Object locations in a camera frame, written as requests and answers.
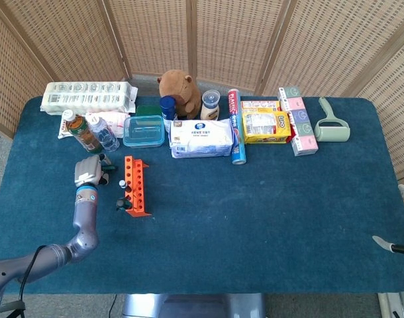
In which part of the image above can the pastel tissue box pack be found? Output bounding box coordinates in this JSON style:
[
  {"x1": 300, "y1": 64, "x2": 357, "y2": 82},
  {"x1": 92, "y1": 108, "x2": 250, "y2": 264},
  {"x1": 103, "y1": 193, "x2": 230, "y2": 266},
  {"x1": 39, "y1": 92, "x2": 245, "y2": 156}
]
[{"x1": 277, "y1": 86, "x2": 319, "y2": 157}]

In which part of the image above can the clear container blue lid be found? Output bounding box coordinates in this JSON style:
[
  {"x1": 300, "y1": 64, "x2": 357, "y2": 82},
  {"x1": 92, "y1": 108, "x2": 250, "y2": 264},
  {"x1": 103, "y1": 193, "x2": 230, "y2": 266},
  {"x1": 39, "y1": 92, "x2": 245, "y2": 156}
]
[{"x1": 123, "y1": 115, "x2": 166, "y2": 149}]

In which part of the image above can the white blue wipes pack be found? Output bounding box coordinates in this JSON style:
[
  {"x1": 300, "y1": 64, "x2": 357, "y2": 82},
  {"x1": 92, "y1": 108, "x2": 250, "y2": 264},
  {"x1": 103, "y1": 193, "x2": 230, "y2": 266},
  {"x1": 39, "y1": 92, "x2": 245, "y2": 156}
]
[{"x1": 169, "y1": 118, "x2": 236, "y2": 159}]

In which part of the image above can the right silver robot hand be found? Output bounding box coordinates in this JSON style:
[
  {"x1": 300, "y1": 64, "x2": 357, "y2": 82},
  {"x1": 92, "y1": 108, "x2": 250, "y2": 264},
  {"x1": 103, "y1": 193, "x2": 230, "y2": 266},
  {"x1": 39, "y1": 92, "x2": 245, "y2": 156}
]
[{"x1": 372, "y1": 184, "x2": 404, "y2": 256}]

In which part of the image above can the thin black floor cable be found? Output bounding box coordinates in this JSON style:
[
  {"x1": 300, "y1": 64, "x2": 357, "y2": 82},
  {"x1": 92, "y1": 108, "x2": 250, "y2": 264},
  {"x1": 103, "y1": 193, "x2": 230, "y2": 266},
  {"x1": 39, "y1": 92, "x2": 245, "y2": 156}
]
[{"x1": 108, "y1": 293, "x2": 119, "y2": 318}]

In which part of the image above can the green tea bottle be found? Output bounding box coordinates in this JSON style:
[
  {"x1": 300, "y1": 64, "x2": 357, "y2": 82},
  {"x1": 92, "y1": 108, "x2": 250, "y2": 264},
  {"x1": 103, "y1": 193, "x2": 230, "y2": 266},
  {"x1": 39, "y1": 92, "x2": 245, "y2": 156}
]
[{"x1": 62, "y1": 109, "x2": 103, "y2": 154}]

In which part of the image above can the pale green lint roller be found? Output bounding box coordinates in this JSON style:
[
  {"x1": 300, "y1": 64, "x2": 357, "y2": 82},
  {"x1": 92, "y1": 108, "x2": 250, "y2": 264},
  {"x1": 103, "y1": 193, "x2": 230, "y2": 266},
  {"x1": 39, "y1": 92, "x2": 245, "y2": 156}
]
[{"x1": 313, "y1": 96, "x2": 351, "y2": 143}]

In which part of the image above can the white wrapped paper pack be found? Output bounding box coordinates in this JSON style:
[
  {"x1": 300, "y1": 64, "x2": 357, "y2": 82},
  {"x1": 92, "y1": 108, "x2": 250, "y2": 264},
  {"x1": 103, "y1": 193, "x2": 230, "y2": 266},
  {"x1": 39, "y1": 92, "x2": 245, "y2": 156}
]
[{"x1": 40, "y1": 81, "x2": 138, "y2": 116}]

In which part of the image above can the white red snack box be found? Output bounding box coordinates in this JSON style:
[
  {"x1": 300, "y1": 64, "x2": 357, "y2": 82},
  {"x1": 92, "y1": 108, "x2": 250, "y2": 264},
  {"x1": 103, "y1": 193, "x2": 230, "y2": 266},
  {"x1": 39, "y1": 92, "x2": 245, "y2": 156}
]
[{"x1": 240, "y1": 100, "x2": 281, "y2": 113}]

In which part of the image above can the white metal frame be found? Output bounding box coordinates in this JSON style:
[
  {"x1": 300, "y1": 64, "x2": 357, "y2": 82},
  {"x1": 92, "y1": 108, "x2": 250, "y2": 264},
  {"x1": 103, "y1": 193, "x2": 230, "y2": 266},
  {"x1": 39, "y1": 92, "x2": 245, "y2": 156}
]
[{"x1": 378, "y1": 292, "x2": 404, "y2": 318}]

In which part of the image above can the plastic wrap roll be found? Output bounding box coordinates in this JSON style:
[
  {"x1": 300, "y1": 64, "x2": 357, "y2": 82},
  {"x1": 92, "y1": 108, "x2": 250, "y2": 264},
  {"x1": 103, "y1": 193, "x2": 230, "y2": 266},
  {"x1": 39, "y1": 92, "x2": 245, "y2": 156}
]
[{"x1": 227, "y1": 87, "x2": 248, "y2": 166}]

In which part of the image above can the blue white spray can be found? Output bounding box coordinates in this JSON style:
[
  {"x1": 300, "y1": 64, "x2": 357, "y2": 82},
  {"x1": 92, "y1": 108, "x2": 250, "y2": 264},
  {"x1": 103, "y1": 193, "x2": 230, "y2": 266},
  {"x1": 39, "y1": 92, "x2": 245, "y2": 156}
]
[{"x1": 160, "y1": 95, "x2": 178, "y2": 133}]

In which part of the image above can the clear water bottle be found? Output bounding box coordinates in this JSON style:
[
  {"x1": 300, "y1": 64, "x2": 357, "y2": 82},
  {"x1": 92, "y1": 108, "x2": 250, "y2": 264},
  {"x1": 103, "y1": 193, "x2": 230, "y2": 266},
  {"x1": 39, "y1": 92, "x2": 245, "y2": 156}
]
[{"x1": 85, "y1": 114, "x2": 121, "y2": 152}]

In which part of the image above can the blue table cloth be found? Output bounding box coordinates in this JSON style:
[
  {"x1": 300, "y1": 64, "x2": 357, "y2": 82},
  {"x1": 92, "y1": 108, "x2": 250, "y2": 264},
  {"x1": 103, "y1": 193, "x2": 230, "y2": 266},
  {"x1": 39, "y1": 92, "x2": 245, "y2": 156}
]
[{"x1": 0, "y1": 95, "x2": 404, "y2": 295}]

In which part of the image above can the brown capybara plush toy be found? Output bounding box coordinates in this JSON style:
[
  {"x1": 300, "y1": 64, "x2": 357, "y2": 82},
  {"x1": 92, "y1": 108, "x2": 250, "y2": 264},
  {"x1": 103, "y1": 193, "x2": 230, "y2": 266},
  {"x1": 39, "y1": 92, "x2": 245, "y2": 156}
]
[{"x1": 157, "y1": 70, "x2": 203, "y2": 120}]

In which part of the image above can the woven wooden folding screen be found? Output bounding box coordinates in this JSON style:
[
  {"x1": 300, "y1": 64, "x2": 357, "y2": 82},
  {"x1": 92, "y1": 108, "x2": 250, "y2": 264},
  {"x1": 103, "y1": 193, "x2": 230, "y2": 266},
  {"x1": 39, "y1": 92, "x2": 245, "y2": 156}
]
[{"x1": 0, "y1": 0, "x2": 404, "y2": 199}]

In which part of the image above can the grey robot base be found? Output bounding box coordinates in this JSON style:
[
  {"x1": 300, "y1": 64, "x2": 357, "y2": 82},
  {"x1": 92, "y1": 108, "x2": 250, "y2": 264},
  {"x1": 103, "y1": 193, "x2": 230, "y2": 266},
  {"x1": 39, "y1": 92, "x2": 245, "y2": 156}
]
[{"x1": 122, "y1": 293, "x2": 266, "y2": 318}]

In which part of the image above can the white pink plastic bag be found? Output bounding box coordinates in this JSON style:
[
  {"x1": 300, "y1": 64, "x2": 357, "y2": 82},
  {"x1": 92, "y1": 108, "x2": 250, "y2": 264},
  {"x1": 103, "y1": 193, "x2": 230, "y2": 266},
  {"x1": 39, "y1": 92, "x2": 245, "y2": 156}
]
[{"x1": 57, "y1": 111, "x2": 132, "y2": 140}]

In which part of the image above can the dark green box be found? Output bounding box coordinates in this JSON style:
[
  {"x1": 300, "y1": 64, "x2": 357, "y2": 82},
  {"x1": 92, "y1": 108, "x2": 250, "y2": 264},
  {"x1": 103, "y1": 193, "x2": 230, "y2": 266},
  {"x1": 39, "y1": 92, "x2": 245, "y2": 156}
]
[{"x1": 135, "y1": 105, "x2": 163, "y2": 117}]

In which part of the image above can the yellow Lipo snack bag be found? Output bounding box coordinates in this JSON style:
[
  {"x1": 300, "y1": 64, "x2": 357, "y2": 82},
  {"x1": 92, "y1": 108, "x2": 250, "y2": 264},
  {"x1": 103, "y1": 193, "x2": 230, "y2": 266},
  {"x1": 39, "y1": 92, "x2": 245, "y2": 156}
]
[{"x1": 242, "y1": 110, "x2": 293, "y2": 145}]

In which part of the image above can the cream bottle clear cap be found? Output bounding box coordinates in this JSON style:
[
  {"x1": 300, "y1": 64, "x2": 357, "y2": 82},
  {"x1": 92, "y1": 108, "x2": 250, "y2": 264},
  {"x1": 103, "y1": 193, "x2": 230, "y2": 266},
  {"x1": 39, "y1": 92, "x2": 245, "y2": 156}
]
[{"x1": 199, "y1": 89, "x2": 221, "y2": 121}]

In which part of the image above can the large green black screwdriver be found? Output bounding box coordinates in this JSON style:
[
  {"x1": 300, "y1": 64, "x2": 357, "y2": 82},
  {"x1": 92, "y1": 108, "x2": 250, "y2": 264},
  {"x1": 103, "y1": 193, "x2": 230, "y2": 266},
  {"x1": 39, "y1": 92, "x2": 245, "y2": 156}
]
[{"x1": 115, "y1": 195, "x2": 134, "y2": 213}]

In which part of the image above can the orange plastic tool rack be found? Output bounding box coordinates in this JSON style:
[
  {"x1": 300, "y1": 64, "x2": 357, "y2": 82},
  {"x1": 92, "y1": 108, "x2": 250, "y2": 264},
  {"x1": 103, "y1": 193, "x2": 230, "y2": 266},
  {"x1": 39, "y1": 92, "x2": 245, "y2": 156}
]
[{"x1": 123, "y1": 155, "x2": 152, "y2": 219}]

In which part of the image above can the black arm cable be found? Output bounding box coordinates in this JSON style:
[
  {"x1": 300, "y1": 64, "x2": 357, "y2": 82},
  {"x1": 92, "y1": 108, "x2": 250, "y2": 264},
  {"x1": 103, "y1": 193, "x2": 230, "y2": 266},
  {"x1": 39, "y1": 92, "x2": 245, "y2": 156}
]
[{"x1": 18, "y1": 244, "x2": 47, "y2": 304}]

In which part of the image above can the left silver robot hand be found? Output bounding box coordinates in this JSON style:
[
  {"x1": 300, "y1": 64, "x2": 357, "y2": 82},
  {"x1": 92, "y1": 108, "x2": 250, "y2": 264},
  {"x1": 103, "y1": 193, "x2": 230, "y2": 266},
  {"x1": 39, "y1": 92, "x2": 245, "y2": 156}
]
[{"x1": 74, "y1": 152, "x2": 113, "y2": 188}]

